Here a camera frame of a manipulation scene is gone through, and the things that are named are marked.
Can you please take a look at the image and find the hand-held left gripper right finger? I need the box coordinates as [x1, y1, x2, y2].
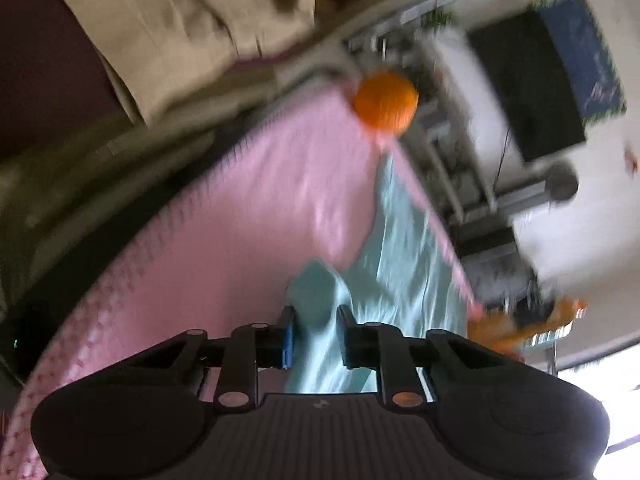
[336, 305, 507, 409]

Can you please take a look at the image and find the blue wall poster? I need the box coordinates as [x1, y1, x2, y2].
[536, 0, 629, 122]

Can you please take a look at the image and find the pink blanket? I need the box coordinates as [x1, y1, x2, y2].
[0, 80, 487, 480]

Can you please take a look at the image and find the orange plush toy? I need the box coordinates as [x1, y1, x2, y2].
[467, 297, 589, 358]

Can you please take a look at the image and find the orange ball toy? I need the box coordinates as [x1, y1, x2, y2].
[352, 72, 420, 137]

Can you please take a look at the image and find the black screen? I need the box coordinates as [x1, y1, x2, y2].
[467, 9, 587, 164]

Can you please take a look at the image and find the beige cloth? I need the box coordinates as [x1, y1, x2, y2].
[40, 0, 327, 127]

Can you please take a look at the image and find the grey metal shelf rack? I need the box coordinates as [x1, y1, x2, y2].
[344, 22, 503, 223]

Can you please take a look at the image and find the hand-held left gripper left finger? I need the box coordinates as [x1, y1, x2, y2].
[120, 305, 297, 414]

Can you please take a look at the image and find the teal cloth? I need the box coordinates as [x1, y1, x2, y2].
[284, 152, 469, 395]

